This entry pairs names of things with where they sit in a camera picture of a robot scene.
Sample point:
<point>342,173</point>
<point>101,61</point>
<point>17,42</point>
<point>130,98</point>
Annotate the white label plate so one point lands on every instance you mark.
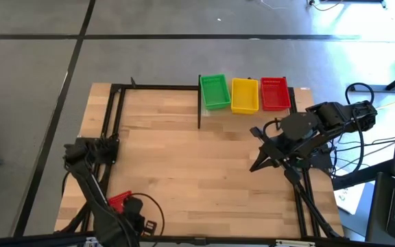
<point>295,243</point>

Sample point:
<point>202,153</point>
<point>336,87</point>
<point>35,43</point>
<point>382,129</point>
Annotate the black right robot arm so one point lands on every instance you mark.
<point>334,115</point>

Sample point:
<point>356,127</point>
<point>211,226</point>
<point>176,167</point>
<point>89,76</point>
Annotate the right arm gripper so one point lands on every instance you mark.
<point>283,149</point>

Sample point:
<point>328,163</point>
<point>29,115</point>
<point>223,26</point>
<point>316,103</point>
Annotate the white paper sheet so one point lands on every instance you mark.
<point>350,200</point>

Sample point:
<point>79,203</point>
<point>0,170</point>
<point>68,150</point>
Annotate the black diagonal strut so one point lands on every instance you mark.
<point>362,175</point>

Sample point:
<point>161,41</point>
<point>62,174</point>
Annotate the red plastic basket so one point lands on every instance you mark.
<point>274,92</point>
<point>276,109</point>
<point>118,200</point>

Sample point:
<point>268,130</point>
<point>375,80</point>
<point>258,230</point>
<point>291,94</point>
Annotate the dark grey desk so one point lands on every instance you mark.
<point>377,219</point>

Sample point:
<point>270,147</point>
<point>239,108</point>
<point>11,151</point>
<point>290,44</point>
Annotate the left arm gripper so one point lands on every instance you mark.
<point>134,210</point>

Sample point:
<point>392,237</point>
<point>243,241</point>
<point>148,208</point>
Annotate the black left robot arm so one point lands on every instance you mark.
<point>96,199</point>

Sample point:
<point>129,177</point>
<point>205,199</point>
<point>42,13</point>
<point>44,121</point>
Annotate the green plastic basket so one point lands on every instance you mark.
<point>214,91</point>
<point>218,107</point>

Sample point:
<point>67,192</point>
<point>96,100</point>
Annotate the black aluminium rig frame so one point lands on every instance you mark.
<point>156,87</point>

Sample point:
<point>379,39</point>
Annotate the yellow plastic basket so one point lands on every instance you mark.
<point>245,112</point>
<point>245,94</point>

